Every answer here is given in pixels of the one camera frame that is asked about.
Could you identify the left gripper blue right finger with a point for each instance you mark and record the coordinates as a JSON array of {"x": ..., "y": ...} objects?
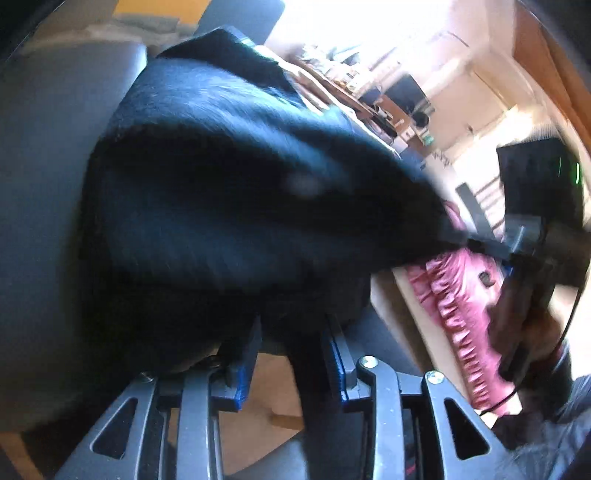
[{"x": 341, "y": 368}]

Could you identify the person's right forearm dark sleeve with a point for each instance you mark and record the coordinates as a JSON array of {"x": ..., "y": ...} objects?
[{"x": 550, "y": 437}]

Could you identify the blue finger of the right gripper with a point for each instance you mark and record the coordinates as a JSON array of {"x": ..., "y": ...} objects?
[{"x": 492, "y": 248}]

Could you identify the cream knit sweater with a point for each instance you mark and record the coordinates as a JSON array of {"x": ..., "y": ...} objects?
[{"x": 320, "y": 94}]

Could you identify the grey garment on sofa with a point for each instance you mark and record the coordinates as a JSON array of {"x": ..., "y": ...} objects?
[{"x": 142, "y": 28}]

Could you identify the black monitor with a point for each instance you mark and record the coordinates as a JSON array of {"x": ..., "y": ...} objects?
[{"x": 407, "y": 94}]

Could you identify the grey yellow blue sofa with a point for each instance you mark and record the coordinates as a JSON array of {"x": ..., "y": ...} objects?
[{"x": 68, "y": 21}]

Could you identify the person's right hand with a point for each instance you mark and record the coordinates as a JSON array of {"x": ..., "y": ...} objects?
[{"x": 538, "y": 332}]

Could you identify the black knit sweater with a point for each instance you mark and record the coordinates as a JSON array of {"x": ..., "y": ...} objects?
[{"x": 216, "y": 197}]

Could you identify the pink ruffled bed cover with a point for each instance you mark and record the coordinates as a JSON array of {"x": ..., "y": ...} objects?
[{"x": 456, "y": 290}]

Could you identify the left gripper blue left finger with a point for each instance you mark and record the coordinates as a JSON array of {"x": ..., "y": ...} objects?
[{"x": 242, "y": 354}]

